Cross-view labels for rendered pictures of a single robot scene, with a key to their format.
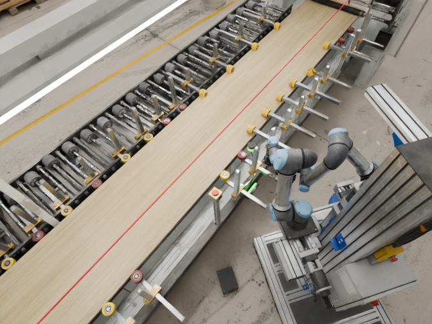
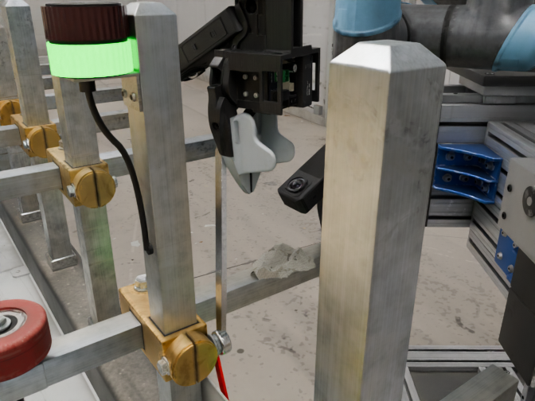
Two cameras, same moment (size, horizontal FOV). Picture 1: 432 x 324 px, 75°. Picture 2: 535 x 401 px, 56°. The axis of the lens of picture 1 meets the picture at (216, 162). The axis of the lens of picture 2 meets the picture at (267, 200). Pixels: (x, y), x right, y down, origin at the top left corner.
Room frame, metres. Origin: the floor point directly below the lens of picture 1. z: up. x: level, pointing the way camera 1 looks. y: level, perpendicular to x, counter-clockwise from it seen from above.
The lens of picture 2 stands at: (1.05, 0.07, 1.18)
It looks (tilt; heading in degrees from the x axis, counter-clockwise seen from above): 23 degrees down; 284
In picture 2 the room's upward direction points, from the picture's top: straight up
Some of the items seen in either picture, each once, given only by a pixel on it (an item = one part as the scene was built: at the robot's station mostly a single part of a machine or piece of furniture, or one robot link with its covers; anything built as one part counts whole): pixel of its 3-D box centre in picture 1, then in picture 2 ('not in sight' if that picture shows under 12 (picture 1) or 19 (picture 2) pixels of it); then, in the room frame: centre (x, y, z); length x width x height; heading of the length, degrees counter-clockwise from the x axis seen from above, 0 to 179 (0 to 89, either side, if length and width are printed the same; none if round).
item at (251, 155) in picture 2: not in sight; (252, 157); (1.18, -0.39, 1.02); 0.06 x 0.03 x 0.09; 159
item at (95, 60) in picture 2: not in sight; (91, 56); (1.27, -0.28, 1.13); 0.06 x 0.06 x 0.02
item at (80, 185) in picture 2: not in sight; (80, 174); (1.45, -0.49, 0.95); 0.13 x 0.06 x 0.05; 139
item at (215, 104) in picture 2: not in sight; (229, 110); (1.20, -0.40, 1.07); 0.05 x 0.02 x 0.09; 69
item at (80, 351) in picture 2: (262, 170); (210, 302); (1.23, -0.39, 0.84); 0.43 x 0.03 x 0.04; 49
